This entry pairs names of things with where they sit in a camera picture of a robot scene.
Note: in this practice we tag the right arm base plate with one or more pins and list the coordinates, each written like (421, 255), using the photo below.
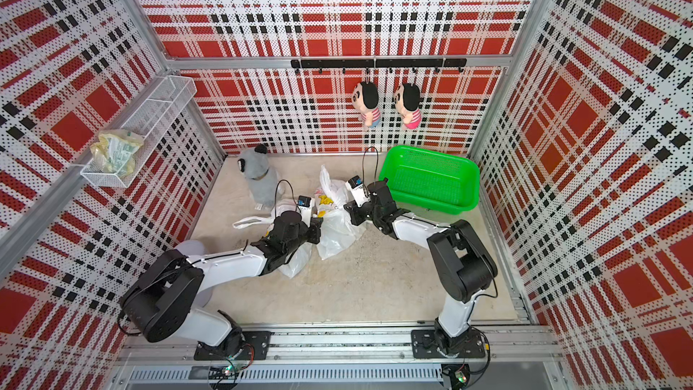
(436, 344)

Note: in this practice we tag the circuit board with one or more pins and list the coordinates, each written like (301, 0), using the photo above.
(222, 374)
(455, 376)

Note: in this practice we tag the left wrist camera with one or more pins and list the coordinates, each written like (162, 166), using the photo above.
(305, 206)

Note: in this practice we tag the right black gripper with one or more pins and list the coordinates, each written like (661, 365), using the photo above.
(355, 210)

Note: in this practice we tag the black hook rail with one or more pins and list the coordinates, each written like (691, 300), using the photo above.
(367, 64)

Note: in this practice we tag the pink-dressed hanging doll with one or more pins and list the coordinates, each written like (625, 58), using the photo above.
(407, 104)

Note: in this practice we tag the blue-dressed hanging doll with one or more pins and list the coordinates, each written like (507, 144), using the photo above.
(365, 99)

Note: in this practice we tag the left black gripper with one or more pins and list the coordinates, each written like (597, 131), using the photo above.
(314, 227)

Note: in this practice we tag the printed white plastic bag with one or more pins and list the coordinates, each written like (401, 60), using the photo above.
(337, 232)

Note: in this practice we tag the grey plush dog toy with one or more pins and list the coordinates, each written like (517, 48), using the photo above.
(262, 178)

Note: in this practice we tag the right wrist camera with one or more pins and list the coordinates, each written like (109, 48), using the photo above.
(358, 190)

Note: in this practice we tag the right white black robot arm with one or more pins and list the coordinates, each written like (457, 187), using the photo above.
(463, 265)

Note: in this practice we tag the yellow-green snack packet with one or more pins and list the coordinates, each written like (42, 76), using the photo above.
(114, 152)

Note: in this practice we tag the green plastic basket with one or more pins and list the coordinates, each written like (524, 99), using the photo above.
(431, 180)

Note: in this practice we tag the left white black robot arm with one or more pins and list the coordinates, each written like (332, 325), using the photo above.
(161, 303)

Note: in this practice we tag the white wire wall basket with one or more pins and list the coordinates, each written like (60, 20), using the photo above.
(151, 119)

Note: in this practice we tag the plain white plastic bag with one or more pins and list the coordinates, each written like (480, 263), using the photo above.
(284, 246)

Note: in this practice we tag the lavender plastic container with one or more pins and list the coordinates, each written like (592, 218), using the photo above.
(193, 249)

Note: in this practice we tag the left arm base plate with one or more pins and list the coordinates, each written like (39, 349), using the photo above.
(243, 345)

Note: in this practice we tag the left circuit board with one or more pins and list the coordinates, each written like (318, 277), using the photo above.
(222, 374)

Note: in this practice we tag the right circuit board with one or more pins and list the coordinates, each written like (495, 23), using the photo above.
(455, 376)

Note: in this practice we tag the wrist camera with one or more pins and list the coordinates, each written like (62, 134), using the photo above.
(358, 190)
(305, 206)

